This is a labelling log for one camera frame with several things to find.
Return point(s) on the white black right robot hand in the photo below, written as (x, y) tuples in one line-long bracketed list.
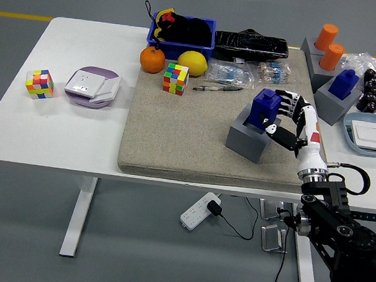
[(308, 149)]

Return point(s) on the blue square seal stamp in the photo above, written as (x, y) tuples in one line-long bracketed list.
[(263, 106), (345, 84)]

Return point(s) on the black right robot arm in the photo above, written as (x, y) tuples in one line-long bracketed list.
[(333, 225)]

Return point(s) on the grey holder block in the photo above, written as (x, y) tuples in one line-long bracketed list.
[(244, 143), (332, 108), (317, 75), (307, 47)]

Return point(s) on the clear bag brown resistors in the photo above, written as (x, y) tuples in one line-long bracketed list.
[(274, 72)]

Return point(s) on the black table control panel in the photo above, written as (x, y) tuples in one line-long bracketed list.
[(372, 217)]

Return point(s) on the orange cylinder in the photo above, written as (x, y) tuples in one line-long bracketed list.
[(327, 36), (332, 56)]

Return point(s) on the clear plastic bags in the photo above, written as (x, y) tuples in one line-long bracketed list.
[(358, 62)]

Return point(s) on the black plug adapter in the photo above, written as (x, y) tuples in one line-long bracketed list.
[(215, 207)]

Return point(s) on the clear bag blue resistors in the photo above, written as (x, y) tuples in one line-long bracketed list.
[(228, 73)]

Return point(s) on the black wrapped long object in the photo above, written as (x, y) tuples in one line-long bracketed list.
[(250, 45)]

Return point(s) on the white table leg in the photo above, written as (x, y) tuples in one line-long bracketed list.
[(307, 269), (77, 220)]

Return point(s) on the white power strip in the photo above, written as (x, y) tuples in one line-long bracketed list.
[(194, 215)]

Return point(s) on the grey-brown fabric mat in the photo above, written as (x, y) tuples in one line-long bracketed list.
[(175, 130)]

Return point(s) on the yellow lemon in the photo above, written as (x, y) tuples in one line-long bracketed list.
[(193, 63)]

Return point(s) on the colourful puzzle cube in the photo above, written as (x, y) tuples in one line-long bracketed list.
[(40, 85), (175, 80)]

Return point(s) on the blue plastic bin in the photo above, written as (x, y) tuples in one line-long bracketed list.
[(183, 51)]

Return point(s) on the black cloth pouch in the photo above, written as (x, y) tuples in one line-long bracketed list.
[(192, 31)]

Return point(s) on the orange mandarin fruit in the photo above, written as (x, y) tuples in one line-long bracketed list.
[(152, 61)]

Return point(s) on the yellow red plastic tool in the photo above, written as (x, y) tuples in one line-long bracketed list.
[(159, 17)]

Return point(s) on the purple plastic tray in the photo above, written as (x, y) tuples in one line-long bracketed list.
[(98, 71)]

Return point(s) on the white switch panel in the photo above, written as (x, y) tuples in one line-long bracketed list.
[(368, 135), (108, 88)]

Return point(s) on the metal bracket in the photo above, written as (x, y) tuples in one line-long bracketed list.
[(269, 209), (272, 237)]

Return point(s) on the white wall socket panel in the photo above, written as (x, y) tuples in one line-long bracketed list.
[(83, 82)]

